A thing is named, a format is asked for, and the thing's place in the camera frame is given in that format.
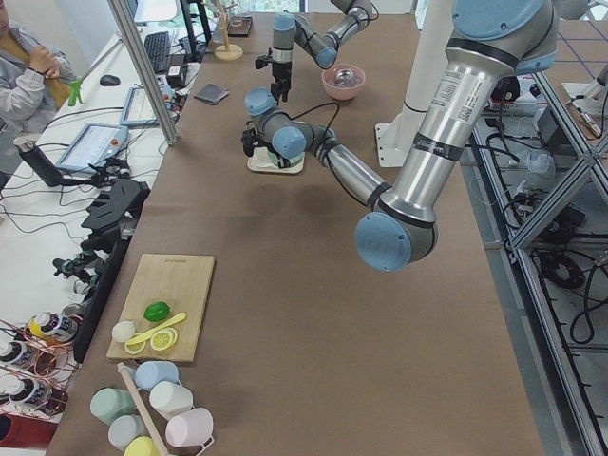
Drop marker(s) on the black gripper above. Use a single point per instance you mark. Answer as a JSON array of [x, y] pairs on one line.
[[281, 70], [260, 141]]

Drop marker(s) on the green bowl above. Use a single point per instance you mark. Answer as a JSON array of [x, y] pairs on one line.
[[270, 157]]

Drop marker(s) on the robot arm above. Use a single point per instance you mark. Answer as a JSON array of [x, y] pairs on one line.
[[490, 40], [295, 29]]

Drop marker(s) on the cream rabbit tray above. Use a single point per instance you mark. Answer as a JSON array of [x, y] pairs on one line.
[[259, 165]]

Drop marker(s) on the metal ice scoop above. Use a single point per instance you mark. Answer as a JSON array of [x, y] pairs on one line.
[[345, 78]]

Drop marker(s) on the pink bowl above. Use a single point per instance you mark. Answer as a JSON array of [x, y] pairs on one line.
[[340, 93]]

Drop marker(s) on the wooden mug tree stand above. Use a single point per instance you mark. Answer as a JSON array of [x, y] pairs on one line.
[[225, 51]]

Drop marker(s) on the grey folded cloth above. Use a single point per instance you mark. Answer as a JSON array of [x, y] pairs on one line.
[[212, 94]]

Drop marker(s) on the black tray at edge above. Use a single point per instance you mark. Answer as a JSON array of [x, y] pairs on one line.
[[240, 26]]

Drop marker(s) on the black keyboard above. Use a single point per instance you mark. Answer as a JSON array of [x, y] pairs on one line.
[[156, 46]]

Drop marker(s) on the teach pendant far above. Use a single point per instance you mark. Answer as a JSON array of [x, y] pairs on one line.
[[137, 111]]

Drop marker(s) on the teach pendant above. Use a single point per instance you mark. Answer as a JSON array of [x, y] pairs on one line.
[[96, 143], [137, 111]]

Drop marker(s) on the black computer mouse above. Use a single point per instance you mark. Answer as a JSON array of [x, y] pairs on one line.
[[109, 80]]

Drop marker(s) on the yellow plastic knife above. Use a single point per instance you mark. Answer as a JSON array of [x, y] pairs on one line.
[[144, 336]]

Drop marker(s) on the teach pendant near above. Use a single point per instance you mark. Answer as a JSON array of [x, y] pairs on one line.
[[96, 143]]

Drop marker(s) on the green lime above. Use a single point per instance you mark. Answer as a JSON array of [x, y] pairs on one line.
[[156, 311]]

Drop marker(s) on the lemon slice top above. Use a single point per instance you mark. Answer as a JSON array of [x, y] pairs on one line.
[[164, 339]]

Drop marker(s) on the lemon slice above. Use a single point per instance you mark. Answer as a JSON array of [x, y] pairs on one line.
[[134, 348], [164, 339]]

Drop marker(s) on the white garlic toy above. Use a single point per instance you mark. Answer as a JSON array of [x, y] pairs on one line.
[[123, 331]]

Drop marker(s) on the lemon slice bottom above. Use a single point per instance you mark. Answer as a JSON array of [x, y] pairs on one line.
[[134, 348]]

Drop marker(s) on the seated person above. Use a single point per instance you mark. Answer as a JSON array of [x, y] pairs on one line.
[[35, 79]]

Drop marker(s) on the light blue cup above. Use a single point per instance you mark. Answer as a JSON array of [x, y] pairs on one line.
[[150, 373]]

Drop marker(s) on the black water bottle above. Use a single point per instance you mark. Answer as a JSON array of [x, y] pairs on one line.
[[36, 159]]

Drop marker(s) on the white cup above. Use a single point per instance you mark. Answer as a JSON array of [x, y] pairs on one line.
[[170, 399]]

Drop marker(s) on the pink cup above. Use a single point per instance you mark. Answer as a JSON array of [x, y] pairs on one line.
[[191, 428]]

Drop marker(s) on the green cup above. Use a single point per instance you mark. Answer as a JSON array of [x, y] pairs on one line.
[[108, 404]]

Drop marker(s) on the grey cup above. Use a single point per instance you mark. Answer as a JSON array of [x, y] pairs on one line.
[[124, 429]]

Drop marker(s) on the yellow cup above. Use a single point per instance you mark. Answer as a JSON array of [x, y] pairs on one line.
[[141, 446]]

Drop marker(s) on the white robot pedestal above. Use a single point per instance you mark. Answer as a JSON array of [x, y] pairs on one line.
[[393, 140]]

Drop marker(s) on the aluminium frame post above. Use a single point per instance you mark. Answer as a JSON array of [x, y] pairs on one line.
[[141, 63]]

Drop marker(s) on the wooden rack handle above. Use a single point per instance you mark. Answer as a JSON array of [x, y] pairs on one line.
[[141, 407]]

